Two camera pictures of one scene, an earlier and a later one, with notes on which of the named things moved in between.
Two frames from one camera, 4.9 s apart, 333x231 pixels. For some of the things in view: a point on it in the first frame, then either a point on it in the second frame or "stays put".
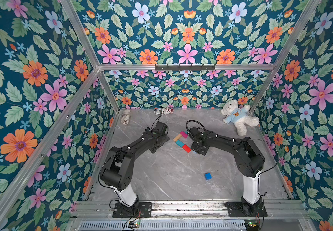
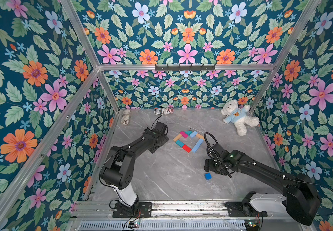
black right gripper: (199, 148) to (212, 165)
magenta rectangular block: (184, 134) stays put
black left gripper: (165, 139) stays put
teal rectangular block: (179, 143) stays put
